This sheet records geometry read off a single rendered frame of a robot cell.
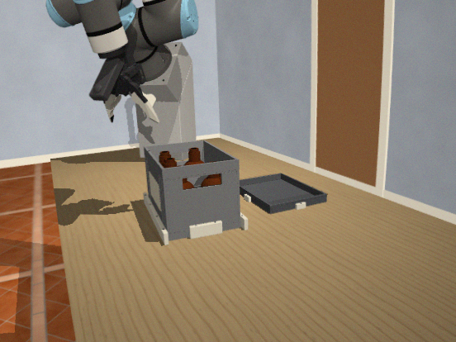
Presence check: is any grey plastic crate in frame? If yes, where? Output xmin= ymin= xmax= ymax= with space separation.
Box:
xmin=144 ymin=140 xmax=240 ymax=241

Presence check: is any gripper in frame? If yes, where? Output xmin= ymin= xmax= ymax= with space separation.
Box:
xmin=98 ymin=42 xmax=159 ymax=123

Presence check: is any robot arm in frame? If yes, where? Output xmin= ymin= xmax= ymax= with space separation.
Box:
xmin=46 ymin=0 xmax=198 ymax=101

